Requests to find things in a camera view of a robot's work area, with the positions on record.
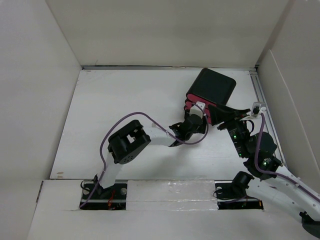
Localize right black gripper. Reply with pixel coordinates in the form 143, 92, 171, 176
206, 102, 250, 158

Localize pink drawer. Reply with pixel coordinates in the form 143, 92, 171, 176
184, 101, 210, 118
185, 93, 217, 107
183, 105, 212, 125

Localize black drawer organizer box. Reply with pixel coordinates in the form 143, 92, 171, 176
186, 68, 237, 105

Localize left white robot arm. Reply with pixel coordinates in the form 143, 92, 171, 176
93, 113, 209, 199

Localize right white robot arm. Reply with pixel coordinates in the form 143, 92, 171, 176
208, 102, 320, 238

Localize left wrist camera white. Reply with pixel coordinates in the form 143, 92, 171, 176
189, 101, 206, 119

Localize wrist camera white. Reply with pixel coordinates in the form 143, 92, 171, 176
189, 101, 206, 119
250, 101, 267, 118

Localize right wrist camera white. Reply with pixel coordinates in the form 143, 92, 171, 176
250, 101, 267, 118

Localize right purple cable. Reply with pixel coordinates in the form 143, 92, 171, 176
253, 113, 320, 201

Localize aluminium rail back edge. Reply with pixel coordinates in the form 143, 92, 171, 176
81, 65, 258, 71

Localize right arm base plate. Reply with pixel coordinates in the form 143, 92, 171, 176
212, 181, 264, 210

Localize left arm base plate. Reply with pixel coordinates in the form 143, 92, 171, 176
79, 180, 128, 211

